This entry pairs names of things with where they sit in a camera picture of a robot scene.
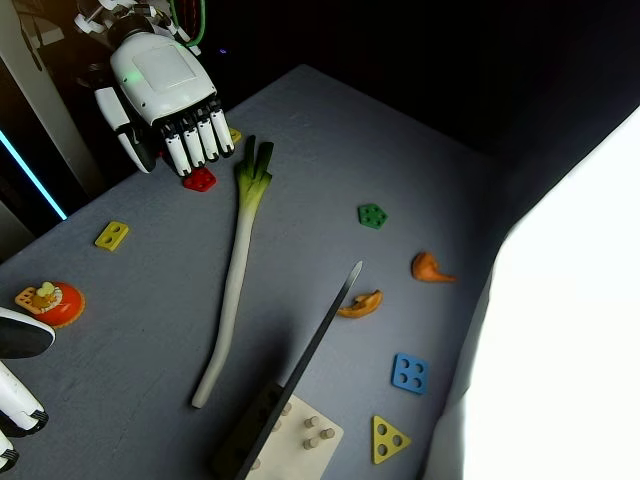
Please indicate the toy fried chicken leg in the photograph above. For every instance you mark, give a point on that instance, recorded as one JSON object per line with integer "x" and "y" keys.
{"x": 427, "y": 268}

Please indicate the white backdrop board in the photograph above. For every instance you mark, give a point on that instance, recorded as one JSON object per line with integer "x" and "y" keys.
{"x": 575, "y": 300}

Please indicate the blue four-hole square block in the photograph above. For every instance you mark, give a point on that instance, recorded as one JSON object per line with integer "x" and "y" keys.
{"x": 410, "y": 373}

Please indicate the orange toy cake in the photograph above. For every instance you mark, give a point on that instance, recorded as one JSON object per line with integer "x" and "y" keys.
{"x": 55, "y": 305}

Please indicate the white pillar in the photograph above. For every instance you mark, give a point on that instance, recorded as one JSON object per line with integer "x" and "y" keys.
{"x": 40, "y": 100}

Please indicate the wooden peg board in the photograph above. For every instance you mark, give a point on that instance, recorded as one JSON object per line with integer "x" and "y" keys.
{"x": 310, "y": 450}

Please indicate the red toy block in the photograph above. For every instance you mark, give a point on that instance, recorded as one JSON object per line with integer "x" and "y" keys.
{"x": 200, "y": 181}

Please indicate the grey table cloth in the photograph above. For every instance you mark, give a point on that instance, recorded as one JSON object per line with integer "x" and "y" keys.
{"x": 150, "y": 300}

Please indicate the yellow two-hole rectangle block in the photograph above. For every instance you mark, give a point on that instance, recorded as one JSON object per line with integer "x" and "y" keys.
{"x": 112, "y": 236}

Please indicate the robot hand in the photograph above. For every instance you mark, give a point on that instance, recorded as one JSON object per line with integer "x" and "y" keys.
{"x": 15, "y": 395}
{"x": 160, "y": 80}

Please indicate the green pentagon block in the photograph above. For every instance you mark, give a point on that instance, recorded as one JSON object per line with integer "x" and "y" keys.
{"x": 372, "y": 216}

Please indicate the small yellow block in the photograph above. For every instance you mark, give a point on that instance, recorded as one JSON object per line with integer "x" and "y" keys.
{"x": 235, "y": 135}

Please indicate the cyan light strip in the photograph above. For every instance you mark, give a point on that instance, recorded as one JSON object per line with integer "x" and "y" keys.
{"x": 30, "y": 172}

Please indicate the long leek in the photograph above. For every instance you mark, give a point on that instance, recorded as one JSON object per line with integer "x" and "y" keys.
{"x": 240, "y": 260}

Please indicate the yellow three-hole triangle block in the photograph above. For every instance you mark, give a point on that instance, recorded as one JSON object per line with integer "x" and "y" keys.
{"x": 385, "y": 440}

